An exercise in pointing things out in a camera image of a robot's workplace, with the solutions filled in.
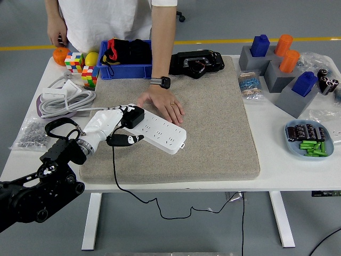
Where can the light blue tray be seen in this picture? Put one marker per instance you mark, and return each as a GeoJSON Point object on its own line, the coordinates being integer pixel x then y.
{"type": "Point", "coordinates": [292, 150]}

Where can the person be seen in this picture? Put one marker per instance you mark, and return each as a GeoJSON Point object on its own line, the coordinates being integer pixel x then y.
{"type": "Point", "coordinates": [106, 18]}

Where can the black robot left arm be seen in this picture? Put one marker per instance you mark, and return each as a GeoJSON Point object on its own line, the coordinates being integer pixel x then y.
{"type": "Point", "coordinates": [24, 194]}

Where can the person's left hand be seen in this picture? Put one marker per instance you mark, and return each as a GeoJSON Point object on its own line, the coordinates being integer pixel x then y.
{"type": "Point", "coordinates": [163, 101]}

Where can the small multicolour puzzle cube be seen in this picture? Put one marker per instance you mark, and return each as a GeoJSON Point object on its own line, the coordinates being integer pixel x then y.
{"type": "Point", "coordinates": [89, 75]}

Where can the person's left forearm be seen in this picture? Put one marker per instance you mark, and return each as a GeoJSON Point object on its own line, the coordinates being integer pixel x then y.
{"type": "Point", "coordinates": [163, 42]}

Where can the person's right hand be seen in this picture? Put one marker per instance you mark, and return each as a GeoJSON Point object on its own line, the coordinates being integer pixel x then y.
{"type": "Point", "coordinates": [57, 32]}

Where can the yellow lemon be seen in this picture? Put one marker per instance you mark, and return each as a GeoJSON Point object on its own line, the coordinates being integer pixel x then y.
{"type": "Point", "coordinates": [91, 58]}

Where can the person's right forearm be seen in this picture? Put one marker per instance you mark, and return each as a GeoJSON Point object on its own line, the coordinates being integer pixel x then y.
{"type": "Point", "coordinates": [54, 10]}

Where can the large multicolour puzzle cube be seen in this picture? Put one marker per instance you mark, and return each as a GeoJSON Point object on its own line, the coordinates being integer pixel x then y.
{"type": "Point", "coordinates": [74, 62]}

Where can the clear bag of metal nuts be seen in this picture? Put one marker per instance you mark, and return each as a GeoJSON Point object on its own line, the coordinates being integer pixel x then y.
{"type": "Point", "coordinates": [29, 133]}

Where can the blue peg block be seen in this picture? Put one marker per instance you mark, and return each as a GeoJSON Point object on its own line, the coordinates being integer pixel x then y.
{"type": "Point", "coordinates": [260, 47]}
{"type": "Point", "coordinates": [304, 84]}

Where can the black table control box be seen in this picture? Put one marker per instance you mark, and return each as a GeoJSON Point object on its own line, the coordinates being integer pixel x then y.
{"type": "Point", "coordinates": [324, 193]}

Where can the blue plastic bin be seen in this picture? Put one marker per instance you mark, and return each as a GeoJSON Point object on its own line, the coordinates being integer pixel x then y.
{"type": "Point", "coordinates": [125, 71]}

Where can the orange cylinder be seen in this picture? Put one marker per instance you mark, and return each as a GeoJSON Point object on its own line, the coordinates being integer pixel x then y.
{"type": "Point", "coordinates": [283, 45]}
{"type": "Point", "coordinates": [289, 61]}

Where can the black red yellow cloth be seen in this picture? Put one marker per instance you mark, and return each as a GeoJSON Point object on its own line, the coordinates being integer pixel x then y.
{"type": "Point", "coordinates": [137, 52]}

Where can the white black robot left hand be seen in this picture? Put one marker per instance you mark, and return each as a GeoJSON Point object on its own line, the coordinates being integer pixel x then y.
{"type": "Point", "coordinates": [104, 124]}

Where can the black printed capacitor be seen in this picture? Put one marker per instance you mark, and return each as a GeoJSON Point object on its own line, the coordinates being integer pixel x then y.
{"type": "Point", "coordinates": [291, 134]}
{"type": "Point", "coordinates": [320, 134]}
{"type": "Point", "coordinates": [300, 132]}
{"type": "Point", "coordinates": [310, 132]}

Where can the white table leg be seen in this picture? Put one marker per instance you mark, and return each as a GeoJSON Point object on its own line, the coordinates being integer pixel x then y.
{"type": "Point", "coordinates": [282, 218]}
{"type": "Point", "coordinates": [92, 221]}

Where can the green cylindrical cell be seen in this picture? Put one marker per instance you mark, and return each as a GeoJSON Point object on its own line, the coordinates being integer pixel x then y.
{"type": "Point", "coordinates": [316, 154]}
{"type": "Point", "coordinates": [307, 147]}
{"type": "Point", "coordinates": [323, 147]}
{"type": "Point", "coordinates": [308, 143]}

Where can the silver under-table bracket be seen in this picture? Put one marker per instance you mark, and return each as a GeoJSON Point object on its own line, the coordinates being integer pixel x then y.
{"type": "Point", "coordinates": [234, 196]}

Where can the orange fruit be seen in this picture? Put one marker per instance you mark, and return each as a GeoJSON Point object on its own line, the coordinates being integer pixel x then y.
{"type": "Point", "coordinates": [60, 56]}

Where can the grey stepped block holder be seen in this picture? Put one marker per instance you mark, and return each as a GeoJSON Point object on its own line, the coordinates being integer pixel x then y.
{"type": "Point", "coordinates": [292, 103]}

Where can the grey-brown mat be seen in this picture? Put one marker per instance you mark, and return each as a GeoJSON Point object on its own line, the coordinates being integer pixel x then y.
{"type": "Point", "coordinates": [207, 133]}

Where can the white rectangular box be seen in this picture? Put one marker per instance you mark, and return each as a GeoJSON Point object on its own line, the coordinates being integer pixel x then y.
{"type": "Point", "coordinates": [54, 94]}

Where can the clear bag of resistors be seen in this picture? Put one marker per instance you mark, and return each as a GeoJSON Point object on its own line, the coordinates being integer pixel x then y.
{"type": "Point", "coordinates": [249, 85]}

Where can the black wrist watch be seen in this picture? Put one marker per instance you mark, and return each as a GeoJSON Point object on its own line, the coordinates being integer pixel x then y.
{"type": "Point", "coordinates": [163, 82]}

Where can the white power strip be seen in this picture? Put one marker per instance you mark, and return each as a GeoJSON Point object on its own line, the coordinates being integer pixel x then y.
{"type": "Point", "coordinates": [162, 136]}

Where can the crumpled clear plastic bag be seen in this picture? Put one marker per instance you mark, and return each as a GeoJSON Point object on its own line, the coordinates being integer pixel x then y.
{"type": "Point", "coordinates": [324, 116]}

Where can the black electronic device housing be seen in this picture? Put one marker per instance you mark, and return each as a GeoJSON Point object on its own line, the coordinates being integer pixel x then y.
{"type": "Point", "coordinates": [211, 64]}

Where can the black cylindrical capacitor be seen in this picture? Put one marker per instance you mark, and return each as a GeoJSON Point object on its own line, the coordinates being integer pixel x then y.
{"type": "Point", "coordinates": [323, 72]}
{"type": "Point", "coordinates": [324, 85]}
{"type": "Point", "coordinates": [333, 86]}

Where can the white square wall plate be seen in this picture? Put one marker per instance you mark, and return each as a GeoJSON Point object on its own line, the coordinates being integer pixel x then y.
{"type": "Point", "coordinates": [72, 86]}

